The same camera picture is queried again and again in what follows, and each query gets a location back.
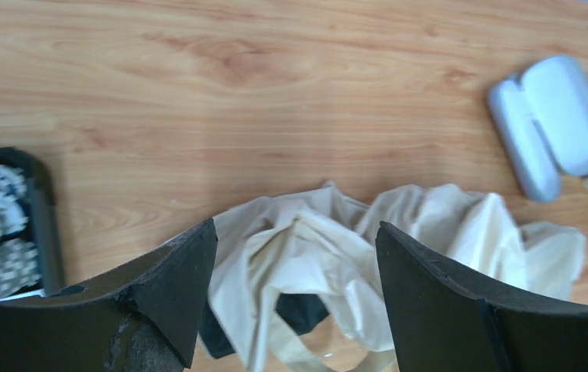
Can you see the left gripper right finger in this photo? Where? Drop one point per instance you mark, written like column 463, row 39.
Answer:
column 445, row 316

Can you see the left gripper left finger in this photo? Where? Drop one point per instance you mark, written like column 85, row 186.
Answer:
column 140, row 316

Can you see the beige folding umbrella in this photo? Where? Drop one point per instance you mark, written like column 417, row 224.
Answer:
column 284, row 264

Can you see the black poker chip case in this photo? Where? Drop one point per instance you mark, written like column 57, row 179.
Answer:
column 30, row 256

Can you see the grey glasses case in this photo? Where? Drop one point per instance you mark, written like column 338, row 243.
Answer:
column 541, row 115

